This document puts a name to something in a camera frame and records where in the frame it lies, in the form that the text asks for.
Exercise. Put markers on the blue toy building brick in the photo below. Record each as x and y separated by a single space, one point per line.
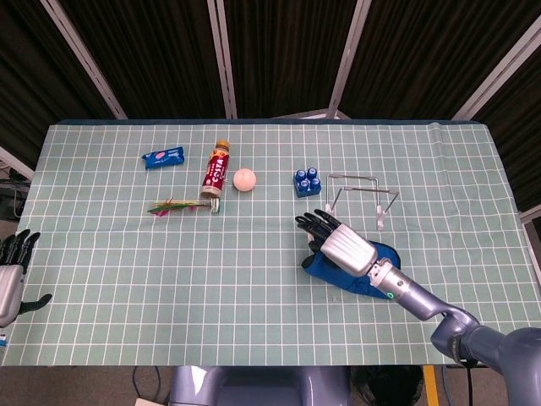
307 186

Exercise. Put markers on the green pink feather shuttlecock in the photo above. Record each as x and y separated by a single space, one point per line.
177 206

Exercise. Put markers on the pale pink ball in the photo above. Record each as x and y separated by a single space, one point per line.
244 180

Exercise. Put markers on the white partition foot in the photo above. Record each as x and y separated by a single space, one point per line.
317 114

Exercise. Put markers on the white paper sheet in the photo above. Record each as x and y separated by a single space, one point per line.
148 402

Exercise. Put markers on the white partition frame post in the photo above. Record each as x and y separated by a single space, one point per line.
348 59
494 74
84 61
223 59

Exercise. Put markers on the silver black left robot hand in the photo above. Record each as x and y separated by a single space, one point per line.
8 287

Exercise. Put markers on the red Costa drink bottle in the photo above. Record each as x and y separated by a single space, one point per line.
215 173

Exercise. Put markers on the black bundle under table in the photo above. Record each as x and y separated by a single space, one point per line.
384 387

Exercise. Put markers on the green gridded cutting mat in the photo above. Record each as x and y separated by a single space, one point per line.
127 275

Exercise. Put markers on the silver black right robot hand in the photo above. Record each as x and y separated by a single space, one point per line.
348 249

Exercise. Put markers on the dark partition panel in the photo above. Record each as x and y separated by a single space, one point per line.
515 139
287 55
152 55
431 55
29 84

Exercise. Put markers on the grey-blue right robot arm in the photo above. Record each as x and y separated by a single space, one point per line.
422 296

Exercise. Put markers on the black and blue cloth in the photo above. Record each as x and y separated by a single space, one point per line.
320 270

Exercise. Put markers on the grey-blue robot torso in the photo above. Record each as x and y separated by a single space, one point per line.
262 387

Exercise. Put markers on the blue snack packet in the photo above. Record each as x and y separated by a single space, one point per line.
164 158

